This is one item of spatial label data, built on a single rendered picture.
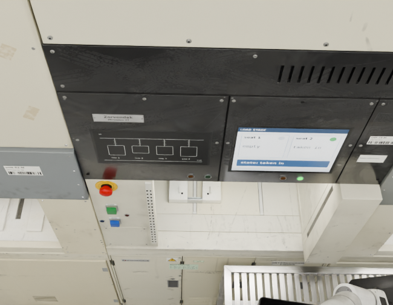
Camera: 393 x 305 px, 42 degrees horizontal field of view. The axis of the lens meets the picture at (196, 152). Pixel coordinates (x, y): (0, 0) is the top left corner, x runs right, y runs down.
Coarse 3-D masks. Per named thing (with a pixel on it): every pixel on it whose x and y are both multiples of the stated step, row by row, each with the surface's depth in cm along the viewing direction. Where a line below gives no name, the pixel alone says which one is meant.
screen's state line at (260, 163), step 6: (240, 162) 142; (246, 162) 142; (252, 162) 142; (258, 162) 142; (264, 162) 142; (270, 162) 142; (276, 162) 142; (282, 162) 142; (288, 162) 142; (294, 162) 142; (300, 162) 142; (306, 162) 142; (312, 162) 142; (318, 162) 142; (324, 162) 142
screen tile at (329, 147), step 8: (296, 136) 131; (304, 136) 131; (312, 136) 131; (320, 136) 131; (328, 136) 131; (336, 136) 131; (296, 144) 134; (304, 144) 134; (312, 144) 134; (320, 144) 134; (328, 144) 134; (336, 144) 134; (288, 152) 138; (296, 152) 137; (304, 152) 137; (312, 152) 137; (320, 152) 137; (328, 152) 137
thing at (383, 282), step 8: (352, 280) 192; (360, 280) 192; (368, 280) 192; (376, 280) 192; (384, 280) 192; (392, 280) 192; (368, 288) 190; (384, 288) 191; (392, 288) 191; (392, 296) 189; (392, 304) 187
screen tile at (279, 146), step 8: (248, 136) 131; (256, 136) 131; (264, 136) 131; (272, 136) 131; (288, 136) 131; (240, 144) 134; (264, 144) 134; (272, 144) 134; (280, 144) 134; (240, 152) 138; (248, 152) 138; (256, 152) 138; (264, 152) 138; (272, 152) 138; (280, 152) 138
